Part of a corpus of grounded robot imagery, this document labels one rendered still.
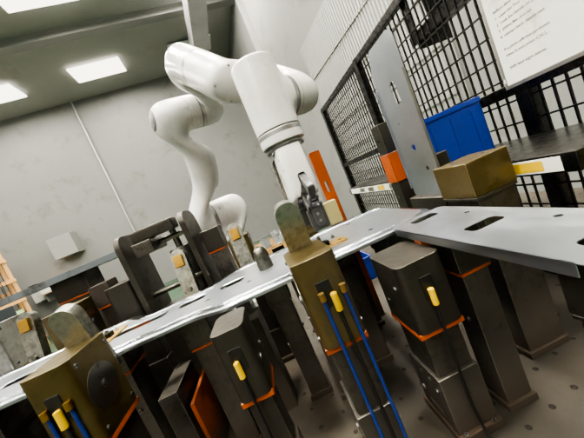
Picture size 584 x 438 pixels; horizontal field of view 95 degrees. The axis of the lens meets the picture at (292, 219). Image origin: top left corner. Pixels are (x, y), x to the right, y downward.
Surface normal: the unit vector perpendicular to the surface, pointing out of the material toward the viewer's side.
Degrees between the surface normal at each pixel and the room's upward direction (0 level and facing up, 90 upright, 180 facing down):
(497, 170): 90
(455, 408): 90
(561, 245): 0
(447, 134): 90
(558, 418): 0
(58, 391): 90
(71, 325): 102
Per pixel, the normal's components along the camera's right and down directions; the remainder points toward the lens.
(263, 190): 0.26, 0.00
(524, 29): -0.91, 0.40
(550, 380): -0.39, -0.92
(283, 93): 0.67, -0.15
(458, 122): -0.04, 0.12
